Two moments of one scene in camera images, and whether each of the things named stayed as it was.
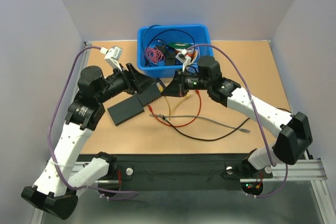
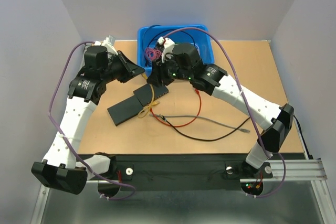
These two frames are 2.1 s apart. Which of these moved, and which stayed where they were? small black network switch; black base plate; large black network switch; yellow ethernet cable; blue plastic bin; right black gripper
Moved: right black gripper; yellow ethernet cable
Stayed: large black network switch; black base plate; blue plastic bin; small black network switch
